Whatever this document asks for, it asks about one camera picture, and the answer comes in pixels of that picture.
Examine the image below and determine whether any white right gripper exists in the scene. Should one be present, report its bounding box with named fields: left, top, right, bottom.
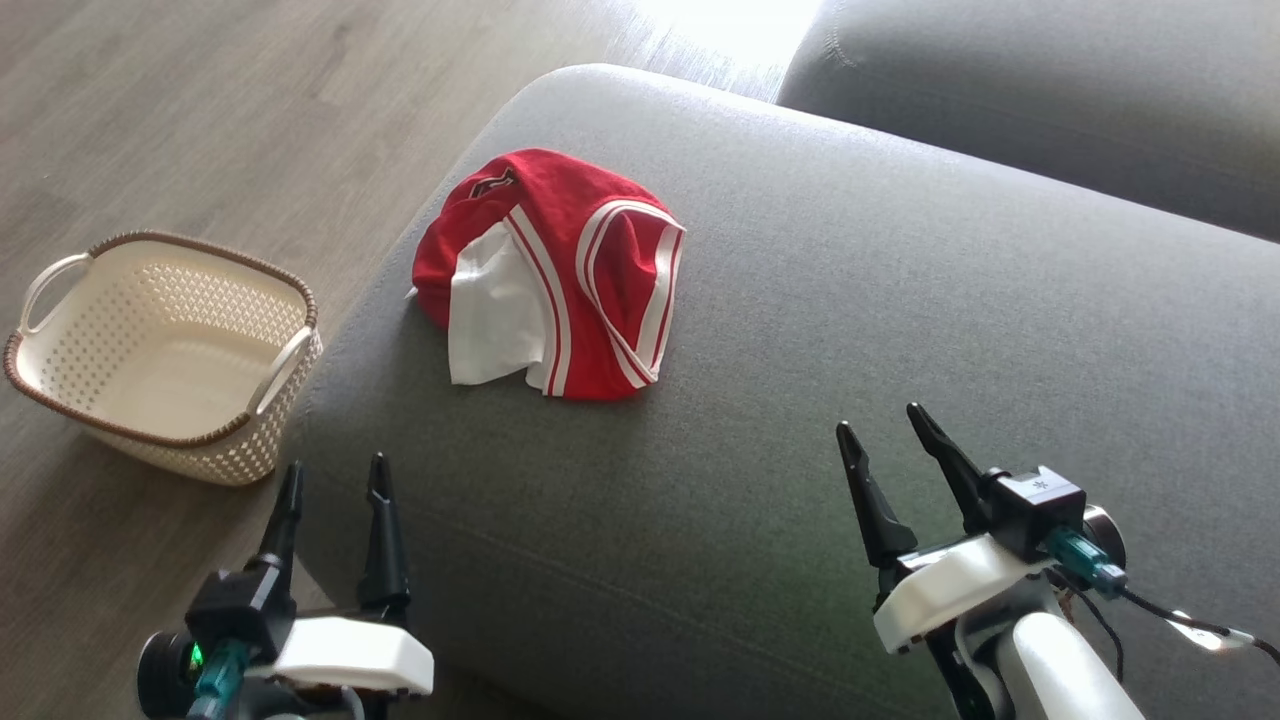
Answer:
left=836, top=402, right=1061, bottom=657

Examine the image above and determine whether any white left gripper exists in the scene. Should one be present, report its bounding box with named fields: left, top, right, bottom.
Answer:
left=255, top=452, right=436, bottom=698

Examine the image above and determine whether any red white-trimmed basketball jersey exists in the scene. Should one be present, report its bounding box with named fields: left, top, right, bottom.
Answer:
left=410, top=148, right=688, bottom=403

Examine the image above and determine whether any large grey sofa seat cushion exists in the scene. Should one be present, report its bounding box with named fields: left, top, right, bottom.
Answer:
left=290, top=63, right=1280, bottom=720

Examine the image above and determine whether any cream perforated laundry basket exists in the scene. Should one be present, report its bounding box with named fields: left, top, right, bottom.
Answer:
left=2, top=230, right=324, bottom=488

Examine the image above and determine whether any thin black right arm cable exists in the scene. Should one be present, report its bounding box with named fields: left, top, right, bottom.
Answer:
left=1060, top=585, right=1280, bottom=681

